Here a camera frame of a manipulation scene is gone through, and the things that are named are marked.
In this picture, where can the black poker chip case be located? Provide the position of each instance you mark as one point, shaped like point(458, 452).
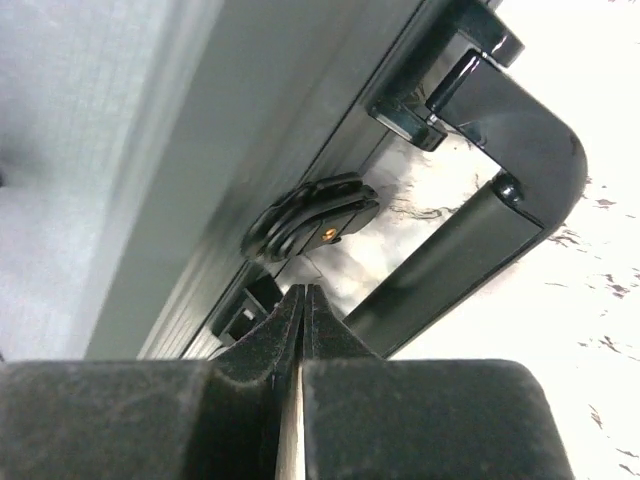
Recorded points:
point(252, 140)

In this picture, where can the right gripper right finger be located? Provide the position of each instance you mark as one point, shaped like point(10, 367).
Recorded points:
point(366, 417)

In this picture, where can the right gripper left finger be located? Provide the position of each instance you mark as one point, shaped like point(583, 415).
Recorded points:
point(182, 419)

